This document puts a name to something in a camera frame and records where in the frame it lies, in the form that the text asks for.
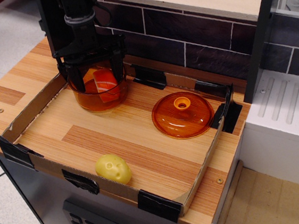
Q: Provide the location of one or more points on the cardboard fence with black tape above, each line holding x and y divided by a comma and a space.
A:
184, 179

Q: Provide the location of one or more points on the orange transparent pot lid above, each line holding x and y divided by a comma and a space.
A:
182, 115

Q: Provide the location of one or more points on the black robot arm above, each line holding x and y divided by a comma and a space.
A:
80, 12

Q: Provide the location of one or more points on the dark grey post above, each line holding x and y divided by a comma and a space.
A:
254, 73
52, 22

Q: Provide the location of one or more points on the yellow toy potato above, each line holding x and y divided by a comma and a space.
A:
114, 168

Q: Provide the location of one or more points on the dark grey left post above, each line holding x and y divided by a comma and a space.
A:
52, 22

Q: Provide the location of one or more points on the orange transparent plastic pot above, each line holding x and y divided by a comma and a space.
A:
90, 99

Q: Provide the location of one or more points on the white ribbed drainer block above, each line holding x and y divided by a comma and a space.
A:
270, 143

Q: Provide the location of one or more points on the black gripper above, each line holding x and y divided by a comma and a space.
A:
81, 43

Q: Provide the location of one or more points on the orange salmon sushi toy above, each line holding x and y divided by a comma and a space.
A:
106, 85

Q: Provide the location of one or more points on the dark grey right post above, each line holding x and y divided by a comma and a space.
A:
254, 73

